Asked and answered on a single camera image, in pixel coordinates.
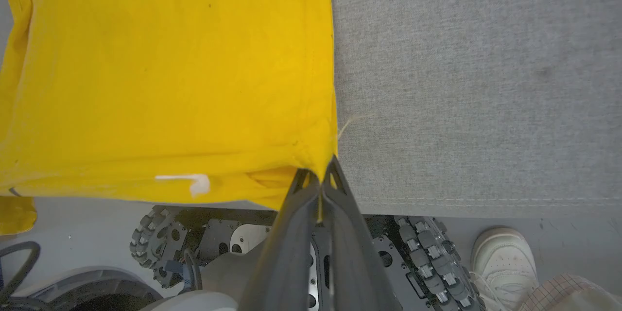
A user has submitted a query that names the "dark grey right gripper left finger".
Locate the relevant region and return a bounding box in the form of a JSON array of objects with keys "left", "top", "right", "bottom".
[{"left": 238, "top": 169, "right": 321, "bottom": 311}]

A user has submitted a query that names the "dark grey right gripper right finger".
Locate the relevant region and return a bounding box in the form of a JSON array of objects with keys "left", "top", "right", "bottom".
[{"left": 322, "top": 155, "right": 404, "bottom": 311}]

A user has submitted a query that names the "yellow tiger-print hooded garment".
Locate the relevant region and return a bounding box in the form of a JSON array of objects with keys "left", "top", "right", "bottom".
[{"left": 0, "top": 0, "right": 339, "bottom": 235}]

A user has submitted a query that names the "white grey robot waist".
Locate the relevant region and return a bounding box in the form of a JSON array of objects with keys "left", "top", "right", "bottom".
[{"left": 141, "top": 241, "right": 273, "bottom": 311}]

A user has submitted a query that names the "grey mecanum wheel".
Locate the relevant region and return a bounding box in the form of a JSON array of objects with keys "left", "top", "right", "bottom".
[
  {"left": 130, "top": 206, "right": 188, "bottom": 288},
  {"left": 395, "top": 216, "right": 486, "bottom": 311}
]

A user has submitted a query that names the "white sneaker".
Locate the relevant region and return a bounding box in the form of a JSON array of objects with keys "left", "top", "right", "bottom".
[{"left": 470, "top": 227, "right": 540, "bottom": 311}]

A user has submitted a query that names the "grey round robot housing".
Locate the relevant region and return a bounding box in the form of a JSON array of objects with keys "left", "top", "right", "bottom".
[{"left": 15, "top": 266, "right": 163, "bottom": 311}]

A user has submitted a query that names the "grey fabric sofa cushion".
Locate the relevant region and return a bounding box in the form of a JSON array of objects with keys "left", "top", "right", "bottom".
[{"left": 329, "top": 0, "right": 622, "bottom": 219}]

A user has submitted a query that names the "plaid trouser leg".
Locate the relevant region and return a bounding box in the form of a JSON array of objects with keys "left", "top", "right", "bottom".
[{"left": 518, "top": 275, "right": 622, "bottom": 311}]

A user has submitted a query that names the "thick black cable loop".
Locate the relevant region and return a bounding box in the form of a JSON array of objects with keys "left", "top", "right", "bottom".
[{"left": 0, "top": 242, "right": 40, "bottom": 302}]

